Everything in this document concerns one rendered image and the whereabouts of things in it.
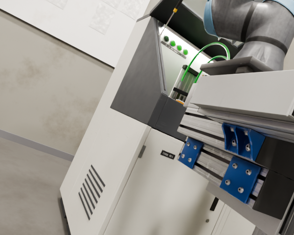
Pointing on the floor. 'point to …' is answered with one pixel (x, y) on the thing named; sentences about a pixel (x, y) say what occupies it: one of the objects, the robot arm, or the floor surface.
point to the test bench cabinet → (107, 174)
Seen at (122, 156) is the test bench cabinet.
